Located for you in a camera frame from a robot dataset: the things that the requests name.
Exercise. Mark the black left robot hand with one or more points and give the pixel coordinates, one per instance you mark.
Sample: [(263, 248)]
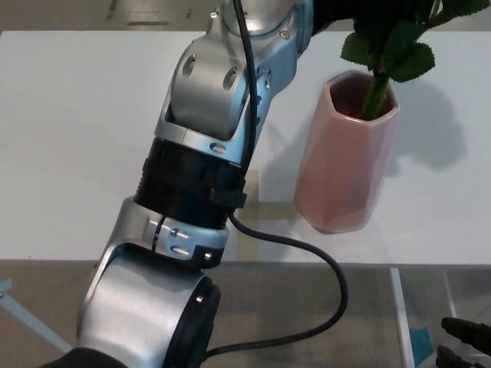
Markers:
[(330, 11)]

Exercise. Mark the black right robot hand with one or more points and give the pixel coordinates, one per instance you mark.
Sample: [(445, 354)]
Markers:
[(475, 345)]

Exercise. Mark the pink artificial rose bouquet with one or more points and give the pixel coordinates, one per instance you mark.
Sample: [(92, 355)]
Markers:
[(399, 50)]

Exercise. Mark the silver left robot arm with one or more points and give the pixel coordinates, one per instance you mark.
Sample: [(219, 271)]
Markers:
[(207, 96)]

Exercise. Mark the pink faceted ceramic vase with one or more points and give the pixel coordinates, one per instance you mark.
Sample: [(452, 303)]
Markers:
[(341, 176)]

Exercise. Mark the white metal table leg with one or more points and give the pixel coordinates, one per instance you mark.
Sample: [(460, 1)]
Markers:
[(402, 326), (450, 299)]

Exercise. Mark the blue floor tape patch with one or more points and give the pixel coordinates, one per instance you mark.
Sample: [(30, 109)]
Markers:
[(420, 345)]

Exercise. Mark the beige masking tape strip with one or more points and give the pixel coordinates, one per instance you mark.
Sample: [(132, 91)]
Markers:
[(253, 184), (276, 210)]

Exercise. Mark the pale blue diagonal frame bar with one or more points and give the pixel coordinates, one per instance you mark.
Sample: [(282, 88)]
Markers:
[(34, 322)]

